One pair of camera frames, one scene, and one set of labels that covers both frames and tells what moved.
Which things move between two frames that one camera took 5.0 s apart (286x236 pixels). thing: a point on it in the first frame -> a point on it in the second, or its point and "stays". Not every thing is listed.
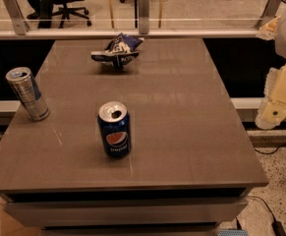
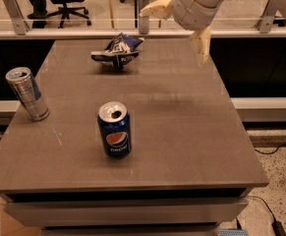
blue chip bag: [119, 50] stays
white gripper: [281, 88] -> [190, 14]
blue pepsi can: [115, 126] stays
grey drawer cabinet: [120, 211] stays
